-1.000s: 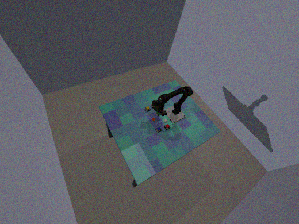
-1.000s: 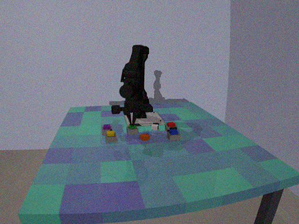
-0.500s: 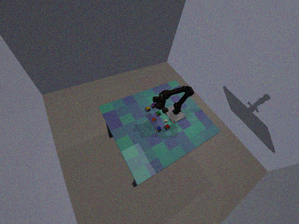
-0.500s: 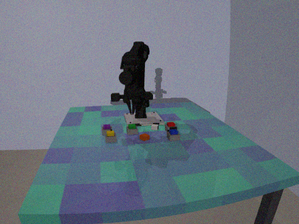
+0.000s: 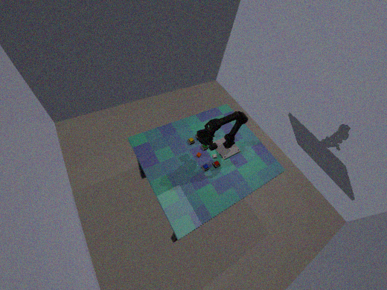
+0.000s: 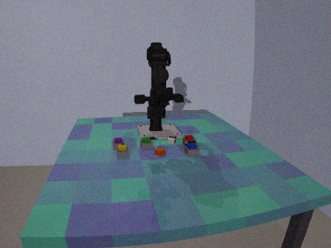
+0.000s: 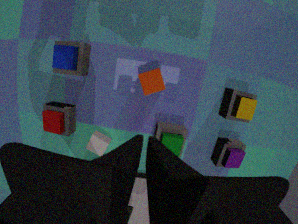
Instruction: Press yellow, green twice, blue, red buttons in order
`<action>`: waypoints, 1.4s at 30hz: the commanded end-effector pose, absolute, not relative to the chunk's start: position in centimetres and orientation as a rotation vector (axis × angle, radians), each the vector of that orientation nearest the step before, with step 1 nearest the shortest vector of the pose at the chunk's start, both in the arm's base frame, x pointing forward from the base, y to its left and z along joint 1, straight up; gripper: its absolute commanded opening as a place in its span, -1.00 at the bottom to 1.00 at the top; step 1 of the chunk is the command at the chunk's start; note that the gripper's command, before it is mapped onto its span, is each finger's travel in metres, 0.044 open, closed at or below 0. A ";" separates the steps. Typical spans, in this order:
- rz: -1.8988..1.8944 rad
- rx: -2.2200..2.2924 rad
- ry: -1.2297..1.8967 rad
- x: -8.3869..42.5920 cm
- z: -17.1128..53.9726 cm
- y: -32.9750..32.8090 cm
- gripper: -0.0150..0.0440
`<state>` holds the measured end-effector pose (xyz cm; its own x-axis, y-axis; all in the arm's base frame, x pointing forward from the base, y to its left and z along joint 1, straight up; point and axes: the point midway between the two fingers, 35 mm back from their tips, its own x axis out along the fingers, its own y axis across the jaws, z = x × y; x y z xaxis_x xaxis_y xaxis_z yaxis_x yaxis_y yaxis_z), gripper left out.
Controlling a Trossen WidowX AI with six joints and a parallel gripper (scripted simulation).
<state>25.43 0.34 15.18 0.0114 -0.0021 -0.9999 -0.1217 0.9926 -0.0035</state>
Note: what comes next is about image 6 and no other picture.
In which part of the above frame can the purple button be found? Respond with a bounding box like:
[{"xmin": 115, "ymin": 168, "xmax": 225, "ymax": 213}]
[{"xmin": 113, "ymin": 138, "xmax": 124, "ymax": 149}]

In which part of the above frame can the orange cube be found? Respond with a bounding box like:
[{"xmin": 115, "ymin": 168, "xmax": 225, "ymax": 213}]
[{"xmin": 155, "ymin": 148, "xmax": 166, "ymax": 156}]

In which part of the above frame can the yellow button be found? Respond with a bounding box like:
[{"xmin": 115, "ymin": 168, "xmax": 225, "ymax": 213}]
[{"xmin": 116, "ymin": 144, "xmax": 129, "ymax": 158}]

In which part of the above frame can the blue button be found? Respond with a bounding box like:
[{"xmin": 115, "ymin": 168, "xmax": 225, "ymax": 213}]
[{"xmin": 185, "ymin": 143, "xmax": 199, "ymax": 156}]

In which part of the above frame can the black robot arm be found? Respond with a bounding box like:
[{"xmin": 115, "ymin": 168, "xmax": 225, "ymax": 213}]
[{"xmin": 147, "ymin": 43, "xmax": 173, "ymax": 131}]

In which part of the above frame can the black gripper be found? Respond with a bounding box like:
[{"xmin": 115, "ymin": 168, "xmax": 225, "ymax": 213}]
[{"xmin": 134, "ymin": 81, "xmax": 184, "ymax": 120}]

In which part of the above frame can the red button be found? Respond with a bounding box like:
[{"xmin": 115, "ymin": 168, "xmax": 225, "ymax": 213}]
[{"xmin": 183, "ymin": 135, "xmax": 196, "ymax": 146}]

